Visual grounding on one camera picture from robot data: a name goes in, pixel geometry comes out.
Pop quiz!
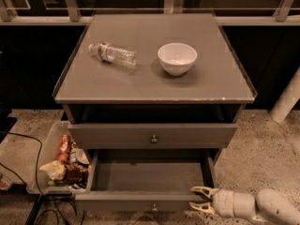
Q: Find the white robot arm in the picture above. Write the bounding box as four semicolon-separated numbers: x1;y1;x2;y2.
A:
189;187;300;225

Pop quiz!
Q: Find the red snack bag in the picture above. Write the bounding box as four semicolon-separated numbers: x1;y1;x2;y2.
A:
59;135;70;154

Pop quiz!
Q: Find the yellow snack bag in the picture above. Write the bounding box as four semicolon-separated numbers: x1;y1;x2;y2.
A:
39;160;66;180

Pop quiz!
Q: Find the grey drawer cabinet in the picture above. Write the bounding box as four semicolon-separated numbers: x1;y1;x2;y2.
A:
52;12;258;161

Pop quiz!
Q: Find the grey top drawer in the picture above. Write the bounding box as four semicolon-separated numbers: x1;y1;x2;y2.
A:
68;123;237;149

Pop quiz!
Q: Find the grey drawer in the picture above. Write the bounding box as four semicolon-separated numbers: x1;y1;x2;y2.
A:
75;149;217;212
68;123;237;149

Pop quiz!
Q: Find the black floor cable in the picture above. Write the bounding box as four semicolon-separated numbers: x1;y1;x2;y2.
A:
0;131;87;225

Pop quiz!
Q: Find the white bowl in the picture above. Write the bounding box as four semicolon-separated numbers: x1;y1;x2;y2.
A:
157;43;198;76

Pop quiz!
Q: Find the clear plastic storage bin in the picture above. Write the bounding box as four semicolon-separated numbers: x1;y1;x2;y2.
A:
26;121;85;195

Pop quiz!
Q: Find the red white object on floor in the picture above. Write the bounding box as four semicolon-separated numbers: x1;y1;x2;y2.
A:
0;172;12;190

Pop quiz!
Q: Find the metal railing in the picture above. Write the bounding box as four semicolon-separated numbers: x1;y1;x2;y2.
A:
0;0;300;26

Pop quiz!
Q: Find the brown snack bag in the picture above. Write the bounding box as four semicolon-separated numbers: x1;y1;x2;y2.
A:
63;165;88;184

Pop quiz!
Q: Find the clear plastic water bottle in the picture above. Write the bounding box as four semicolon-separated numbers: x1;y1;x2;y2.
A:
88;42;136;68

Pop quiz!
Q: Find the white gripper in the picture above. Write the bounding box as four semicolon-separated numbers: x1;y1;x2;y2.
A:
189;187;256;221

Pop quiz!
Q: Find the white cylindrical post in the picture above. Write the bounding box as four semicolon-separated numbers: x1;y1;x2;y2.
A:
270;67;300;123

